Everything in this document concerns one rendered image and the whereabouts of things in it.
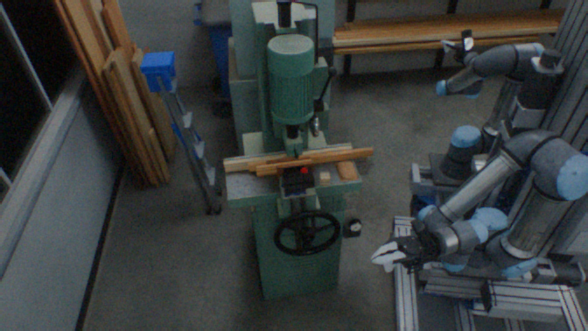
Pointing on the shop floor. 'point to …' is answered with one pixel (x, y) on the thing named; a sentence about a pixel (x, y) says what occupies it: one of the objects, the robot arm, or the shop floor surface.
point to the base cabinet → (322, 261)
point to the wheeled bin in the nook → (217, 16)
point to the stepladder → (160, 61)
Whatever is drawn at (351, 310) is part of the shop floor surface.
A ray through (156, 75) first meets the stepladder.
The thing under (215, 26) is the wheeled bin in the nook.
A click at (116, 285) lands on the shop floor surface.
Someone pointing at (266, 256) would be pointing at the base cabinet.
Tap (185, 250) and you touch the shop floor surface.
